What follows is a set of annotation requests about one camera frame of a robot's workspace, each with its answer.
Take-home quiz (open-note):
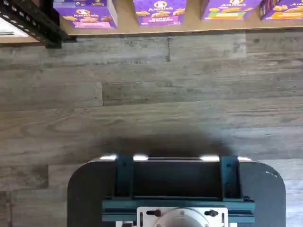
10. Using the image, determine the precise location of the purple box pink patch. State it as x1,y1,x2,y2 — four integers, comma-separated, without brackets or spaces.
53,0,118,29

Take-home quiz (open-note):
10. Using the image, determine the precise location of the wooden shelf board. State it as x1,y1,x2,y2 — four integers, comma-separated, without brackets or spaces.
0,35,41,44
59,0,303,36

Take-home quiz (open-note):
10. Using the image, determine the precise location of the purple box violet patch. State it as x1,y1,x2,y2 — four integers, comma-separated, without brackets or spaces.
133,0,187,26

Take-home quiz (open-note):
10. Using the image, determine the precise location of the purple box green patch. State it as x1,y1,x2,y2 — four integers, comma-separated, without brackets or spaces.
201,0,261,22

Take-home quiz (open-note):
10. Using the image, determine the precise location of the black metal shelf rack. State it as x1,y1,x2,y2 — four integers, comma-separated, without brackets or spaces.
0,0,78,49

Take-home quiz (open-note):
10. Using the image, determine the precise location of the purple box yellow patch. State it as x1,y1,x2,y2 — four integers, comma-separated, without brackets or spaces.
260,0,303,21

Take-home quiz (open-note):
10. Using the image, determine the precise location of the white mounting plate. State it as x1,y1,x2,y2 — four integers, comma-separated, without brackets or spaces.
136,206,229,227

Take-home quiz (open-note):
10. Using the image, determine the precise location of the teal aluminium frame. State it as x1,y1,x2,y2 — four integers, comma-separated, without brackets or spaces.
102,153,256,227

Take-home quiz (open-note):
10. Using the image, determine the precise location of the dark mobile base plate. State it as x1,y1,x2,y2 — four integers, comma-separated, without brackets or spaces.
67,155,286,227

